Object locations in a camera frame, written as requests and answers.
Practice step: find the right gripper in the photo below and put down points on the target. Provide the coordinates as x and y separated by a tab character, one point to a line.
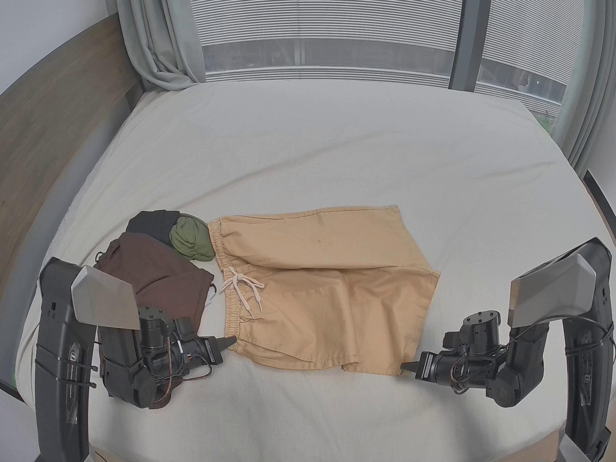
435	367

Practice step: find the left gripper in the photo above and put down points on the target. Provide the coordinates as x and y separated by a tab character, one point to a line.
211	352

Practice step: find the tan shorts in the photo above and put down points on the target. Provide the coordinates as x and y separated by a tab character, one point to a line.
337	296

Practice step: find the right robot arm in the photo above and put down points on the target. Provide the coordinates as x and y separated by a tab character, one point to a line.
582	378

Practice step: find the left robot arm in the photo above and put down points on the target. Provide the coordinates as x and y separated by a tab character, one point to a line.
62	354

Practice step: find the bed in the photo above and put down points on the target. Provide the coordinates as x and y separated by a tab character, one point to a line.
337	161

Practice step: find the brown garment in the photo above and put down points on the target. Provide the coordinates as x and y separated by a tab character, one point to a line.
159	277

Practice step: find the green garment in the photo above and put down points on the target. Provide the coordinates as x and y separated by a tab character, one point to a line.
190	238

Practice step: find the black garment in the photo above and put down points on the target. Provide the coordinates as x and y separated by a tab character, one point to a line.
149	226

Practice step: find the grey-green curtain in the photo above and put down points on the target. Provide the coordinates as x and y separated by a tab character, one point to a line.
592	89
159	31

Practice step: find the window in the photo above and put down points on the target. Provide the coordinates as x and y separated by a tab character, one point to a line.
337	17

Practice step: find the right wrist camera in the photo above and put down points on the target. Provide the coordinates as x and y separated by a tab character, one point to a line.
452	340

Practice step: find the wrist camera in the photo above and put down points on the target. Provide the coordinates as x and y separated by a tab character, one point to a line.
452	340
184	329

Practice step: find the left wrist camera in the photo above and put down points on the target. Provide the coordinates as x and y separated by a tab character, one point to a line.
184	329

